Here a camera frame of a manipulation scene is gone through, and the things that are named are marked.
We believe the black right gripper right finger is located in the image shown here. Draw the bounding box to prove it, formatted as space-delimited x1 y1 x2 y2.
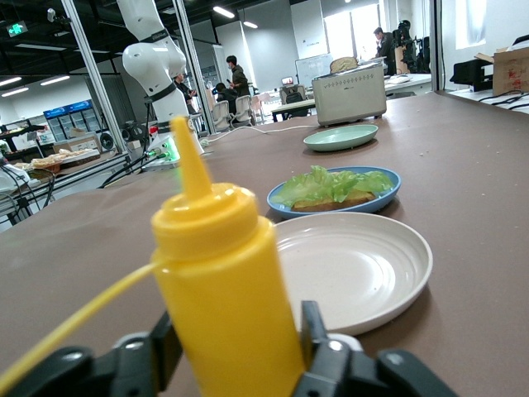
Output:
291 299 460 397

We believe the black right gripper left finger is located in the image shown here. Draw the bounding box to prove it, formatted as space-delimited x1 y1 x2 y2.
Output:
0 310 183 397

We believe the yellow squeeze bottle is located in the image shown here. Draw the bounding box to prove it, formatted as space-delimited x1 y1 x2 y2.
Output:
0 115 307 397

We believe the brown bread slice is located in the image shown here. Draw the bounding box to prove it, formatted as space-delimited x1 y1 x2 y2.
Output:
291 189 377 213
329 56 359 74

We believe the green lettuce leaf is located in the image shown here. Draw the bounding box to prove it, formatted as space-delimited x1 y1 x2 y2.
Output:
272 165 396 208

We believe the beige round plate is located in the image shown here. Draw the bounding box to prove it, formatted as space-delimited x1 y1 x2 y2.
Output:
274 211 434 337

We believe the blue round plate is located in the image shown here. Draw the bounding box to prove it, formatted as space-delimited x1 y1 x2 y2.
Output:
266 165 403 220

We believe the pale green round plate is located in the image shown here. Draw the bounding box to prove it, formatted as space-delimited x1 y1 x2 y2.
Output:
303 123 379 153

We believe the basket of bread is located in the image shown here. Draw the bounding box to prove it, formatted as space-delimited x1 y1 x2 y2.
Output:
29 147 102 170

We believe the blue drinks fridge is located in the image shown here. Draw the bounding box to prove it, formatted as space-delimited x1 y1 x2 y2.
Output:
43 98 100 140

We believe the beige chrome toaster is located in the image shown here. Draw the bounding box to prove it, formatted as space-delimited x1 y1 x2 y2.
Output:
311 61 388 128

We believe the white office chair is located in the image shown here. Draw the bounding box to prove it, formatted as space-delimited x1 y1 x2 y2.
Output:
233 94 255 127
212 100 232 132

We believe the person holding phone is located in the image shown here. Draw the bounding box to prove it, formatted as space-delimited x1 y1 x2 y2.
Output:
172 73 200 115

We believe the seated person in black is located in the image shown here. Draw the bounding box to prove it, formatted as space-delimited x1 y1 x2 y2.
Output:
212 82 239 115

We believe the white whiteboard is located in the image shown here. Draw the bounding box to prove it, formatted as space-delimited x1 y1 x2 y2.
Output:
294 53 334 88

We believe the person in green jacket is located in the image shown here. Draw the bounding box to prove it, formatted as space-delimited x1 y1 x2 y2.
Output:
225 55 252 104

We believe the black printer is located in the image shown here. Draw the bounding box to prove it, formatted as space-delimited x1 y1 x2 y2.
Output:
450 59 496 93

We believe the person in black jacket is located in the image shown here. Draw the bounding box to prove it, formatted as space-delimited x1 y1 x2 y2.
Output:
371 26 394 75

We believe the black equipment stand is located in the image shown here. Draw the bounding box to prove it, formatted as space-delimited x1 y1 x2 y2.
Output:
391 18 431 75

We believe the brown cardboard box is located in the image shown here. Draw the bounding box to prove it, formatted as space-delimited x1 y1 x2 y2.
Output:
492 45 529 97

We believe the white toaster power cable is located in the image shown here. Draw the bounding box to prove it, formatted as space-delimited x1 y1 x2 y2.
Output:
199 122 319 148

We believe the aluminium frame post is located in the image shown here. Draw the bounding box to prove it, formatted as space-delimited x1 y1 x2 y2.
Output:
173 0 216 133
61 0 129 156

